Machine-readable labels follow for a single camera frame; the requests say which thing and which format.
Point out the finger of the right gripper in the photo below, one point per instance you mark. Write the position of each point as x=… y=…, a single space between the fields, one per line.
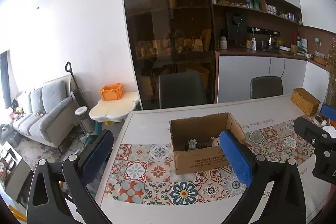
x=328 y=112
x=313 y=134

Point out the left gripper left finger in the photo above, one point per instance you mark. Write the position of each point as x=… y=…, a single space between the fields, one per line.
x=47 y=203

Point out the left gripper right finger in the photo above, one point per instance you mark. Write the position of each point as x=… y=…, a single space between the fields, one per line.
x=286 y=203

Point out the blue white cat figurine keychain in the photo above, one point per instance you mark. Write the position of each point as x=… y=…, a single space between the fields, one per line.
x=192 y=144

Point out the black power adapter with cable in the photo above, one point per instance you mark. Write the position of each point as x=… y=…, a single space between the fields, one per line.
x=204 y=145

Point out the dried flower bouquet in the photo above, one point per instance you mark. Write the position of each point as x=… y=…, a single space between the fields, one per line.
x=331 y=62

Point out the woven yellow tissue box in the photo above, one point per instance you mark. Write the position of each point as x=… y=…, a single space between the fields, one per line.
x=305 y=101

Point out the dark chair right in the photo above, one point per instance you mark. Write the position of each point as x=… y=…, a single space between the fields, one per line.
x=266 y=86

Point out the grey sofa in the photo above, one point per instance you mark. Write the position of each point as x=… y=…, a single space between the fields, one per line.
x=48 y=112

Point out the white cylindrical air purifier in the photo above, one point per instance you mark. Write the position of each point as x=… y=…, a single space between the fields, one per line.
x=86 y=123

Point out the patterned tile table mat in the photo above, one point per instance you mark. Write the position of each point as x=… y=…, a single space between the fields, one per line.
x=145 y=173

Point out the black stick vacuum cleaner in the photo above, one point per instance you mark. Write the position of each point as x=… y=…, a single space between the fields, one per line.
x=77 y=92

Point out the cream flower shaped kids table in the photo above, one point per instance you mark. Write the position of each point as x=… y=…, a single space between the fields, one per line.
x=114 y=110

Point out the white cabinet with wooden counter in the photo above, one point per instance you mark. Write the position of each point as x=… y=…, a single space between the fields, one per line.
x=237 y=67

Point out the brown cardboard box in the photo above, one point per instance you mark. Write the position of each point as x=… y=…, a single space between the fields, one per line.
x=202 y=129

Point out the orange plastic crate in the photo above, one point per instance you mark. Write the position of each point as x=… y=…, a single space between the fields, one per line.
x=112 y=92

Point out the dark chair near cabinet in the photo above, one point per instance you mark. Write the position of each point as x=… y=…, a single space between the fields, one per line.
x=181 y=89

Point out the dark glass display cabinet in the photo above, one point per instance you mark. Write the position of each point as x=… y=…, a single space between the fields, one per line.
x=170 y=36

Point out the black wall appliance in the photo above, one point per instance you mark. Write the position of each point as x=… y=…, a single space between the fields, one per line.
x=237 y=28

